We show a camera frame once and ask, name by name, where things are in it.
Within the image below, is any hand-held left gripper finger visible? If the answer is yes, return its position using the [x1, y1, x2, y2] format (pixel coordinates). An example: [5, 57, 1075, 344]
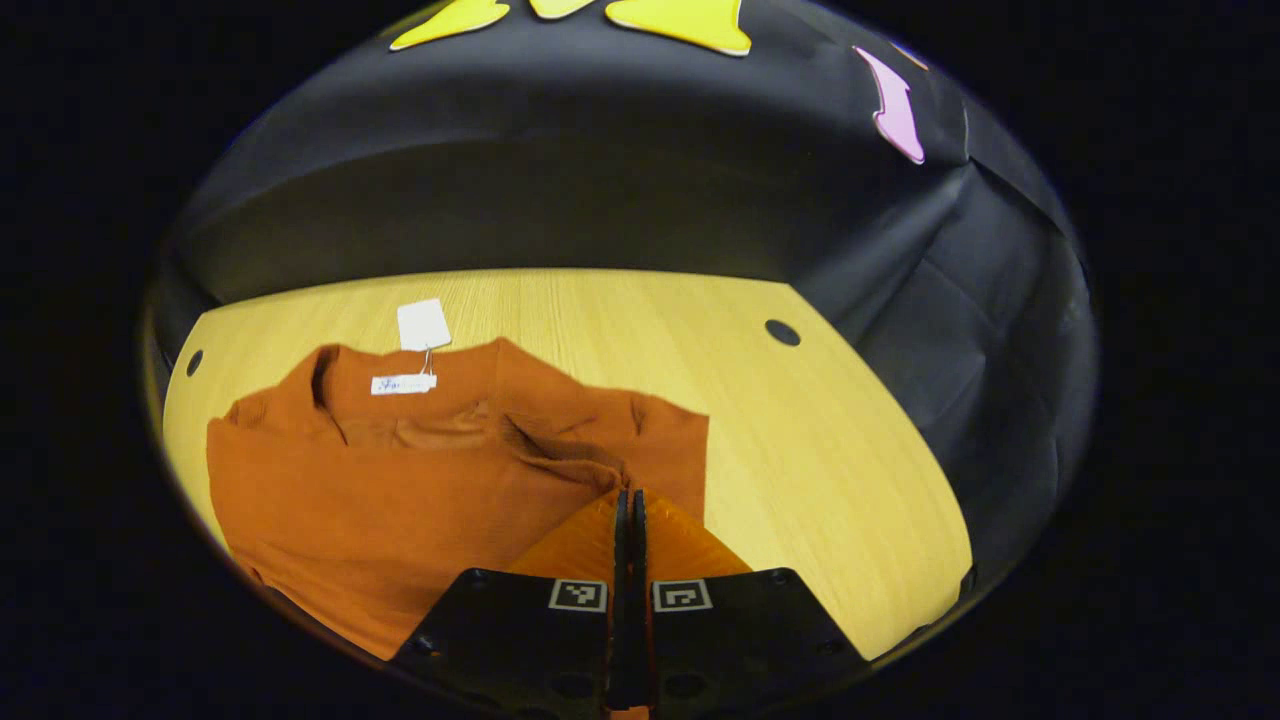
[390, 488, 633, 716]
[632, 488, 869, 716]

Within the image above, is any black backdrop cloth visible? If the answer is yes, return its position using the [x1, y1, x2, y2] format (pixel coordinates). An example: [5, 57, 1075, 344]
[145, 0, 1101, 601]

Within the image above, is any orange jacket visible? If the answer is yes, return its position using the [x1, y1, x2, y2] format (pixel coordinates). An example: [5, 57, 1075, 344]
[207, 338, 711, 663]

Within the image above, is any white paper hang tag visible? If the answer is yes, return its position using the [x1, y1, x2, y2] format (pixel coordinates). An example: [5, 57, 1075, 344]
[397, 298, 453, 352]

